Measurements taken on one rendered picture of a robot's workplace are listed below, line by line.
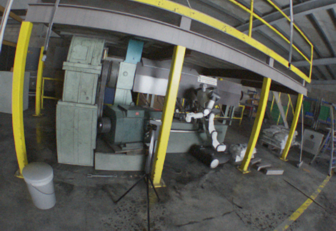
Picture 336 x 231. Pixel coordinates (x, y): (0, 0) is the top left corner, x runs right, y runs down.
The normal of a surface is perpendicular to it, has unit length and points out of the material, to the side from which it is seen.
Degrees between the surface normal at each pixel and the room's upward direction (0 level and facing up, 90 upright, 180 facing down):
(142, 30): 90
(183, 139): 90
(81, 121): 90
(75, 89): 90
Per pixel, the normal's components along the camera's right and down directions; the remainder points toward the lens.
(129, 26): 0.36, 0.20
